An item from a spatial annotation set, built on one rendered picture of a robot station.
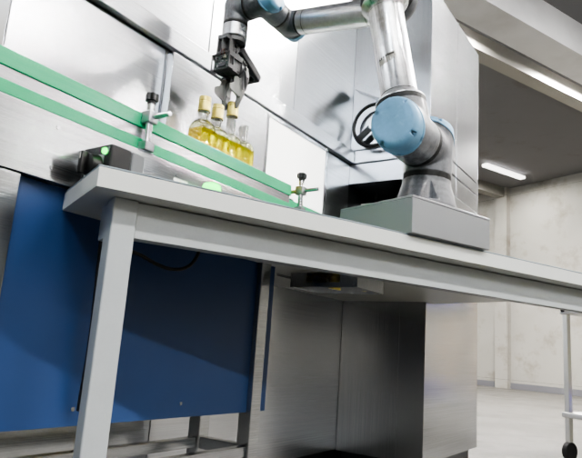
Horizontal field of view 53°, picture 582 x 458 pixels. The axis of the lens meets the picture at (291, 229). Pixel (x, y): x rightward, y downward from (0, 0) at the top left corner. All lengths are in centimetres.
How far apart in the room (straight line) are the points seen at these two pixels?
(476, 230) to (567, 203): 1168
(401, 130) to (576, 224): 1164
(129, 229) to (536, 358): 1232
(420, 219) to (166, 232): 54
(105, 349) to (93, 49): 91
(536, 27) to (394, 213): 506
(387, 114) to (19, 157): 75
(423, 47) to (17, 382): 217
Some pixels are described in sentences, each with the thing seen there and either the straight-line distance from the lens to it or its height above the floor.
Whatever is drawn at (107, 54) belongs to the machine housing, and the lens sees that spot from 167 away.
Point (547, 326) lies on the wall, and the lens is 1293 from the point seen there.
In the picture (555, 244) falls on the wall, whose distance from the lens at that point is 1303.
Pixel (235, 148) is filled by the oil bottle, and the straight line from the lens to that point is 169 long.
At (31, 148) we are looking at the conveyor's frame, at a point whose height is 80.
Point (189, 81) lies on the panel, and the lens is 182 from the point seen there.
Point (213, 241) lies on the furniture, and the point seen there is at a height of 67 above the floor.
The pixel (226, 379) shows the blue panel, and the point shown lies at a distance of 148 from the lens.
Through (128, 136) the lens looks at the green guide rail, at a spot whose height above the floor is 90.
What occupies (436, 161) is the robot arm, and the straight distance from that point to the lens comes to 141.
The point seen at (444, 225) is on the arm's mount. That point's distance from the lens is 131.
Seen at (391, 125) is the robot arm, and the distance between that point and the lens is 131.
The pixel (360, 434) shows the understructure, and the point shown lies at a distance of 251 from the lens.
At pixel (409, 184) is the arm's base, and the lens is 140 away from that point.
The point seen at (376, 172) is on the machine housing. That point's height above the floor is 128.
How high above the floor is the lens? 50
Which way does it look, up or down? 12 degrees up
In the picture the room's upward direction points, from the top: 4 degrees clockwise
